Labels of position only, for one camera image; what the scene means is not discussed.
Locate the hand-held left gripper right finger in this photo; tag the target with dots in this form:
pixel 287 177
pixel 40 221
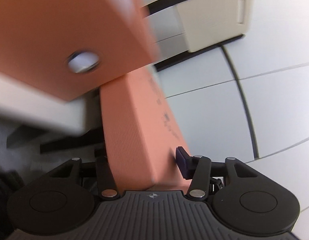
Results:
pixel 183 162

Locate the white panelled wardrobe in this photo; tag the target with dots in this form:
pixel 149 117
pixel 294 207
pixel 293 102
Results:
pixel 269 105

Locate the beige chair with black frame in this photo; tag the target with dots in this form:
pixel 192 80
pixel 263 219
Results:
pixel 212 17
pixel 32 105

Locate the orange cardboard box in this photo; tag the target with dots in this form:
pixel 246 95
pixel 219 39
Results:
pixel 57 17

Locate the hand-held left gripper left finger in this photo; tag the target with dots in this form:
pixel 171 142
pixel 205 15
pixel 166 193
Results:
pixel 104 170

